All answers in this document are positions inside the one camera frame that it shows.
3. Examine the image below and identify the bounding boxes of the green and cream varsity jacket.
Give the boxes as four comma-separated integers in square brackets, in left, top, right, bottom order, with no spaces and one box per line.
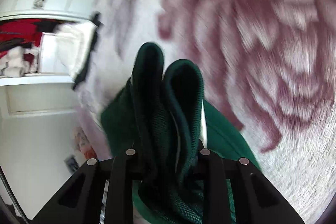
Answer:
[101,43,255,223]

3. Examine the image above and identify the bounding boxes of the clothes pile in wardrobe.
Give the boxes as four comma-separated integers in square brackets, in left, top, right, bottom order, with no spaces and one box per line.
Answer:
[1,19,61,77]

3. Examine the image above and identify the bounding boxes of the white wardrobe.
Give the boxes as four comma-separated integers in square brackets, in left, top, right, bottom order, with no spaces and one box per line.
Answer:
[1,0,96,219]

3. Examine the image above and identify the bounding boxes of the black and white garment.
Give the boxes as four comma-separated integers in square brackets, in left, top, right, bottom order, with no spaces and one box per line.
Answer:
[55,12,101,90]

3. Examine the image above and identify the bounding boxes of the floral purple plush blanket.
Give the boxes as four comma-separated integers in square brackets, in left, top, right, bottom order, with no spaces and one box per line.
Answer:
[76,0,335,223]

